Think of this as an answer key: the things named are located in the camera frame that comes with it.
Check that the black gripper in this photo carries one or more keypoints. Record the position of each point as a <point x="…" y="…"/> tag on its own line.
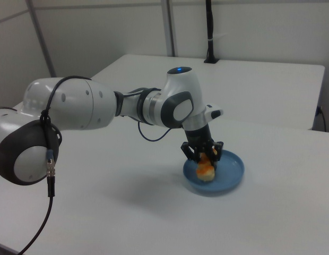
<point x="199" y="136"/>

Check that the orange glazed bread piece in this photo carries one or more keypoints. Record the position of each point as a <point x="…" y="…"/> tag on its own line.
<point x="205" y="170"/>

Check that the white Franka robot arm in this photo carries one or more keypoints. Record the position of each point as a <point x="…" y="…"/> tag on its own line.
<point x="74" y="106"/>

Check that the blue round plate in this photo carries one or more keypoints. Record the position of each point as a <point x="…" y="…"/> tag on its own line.
<point x="228" y="172"/>

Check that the black camera stand pole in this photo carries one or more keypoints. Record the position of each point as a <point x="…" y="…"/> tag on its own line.
<point x="210" y="32"/>

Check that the grey metal partition post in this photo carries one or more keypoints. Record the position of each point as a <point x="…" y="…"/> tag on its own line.
<point x="169" y="26"/>
<point x="42" y="40"/>

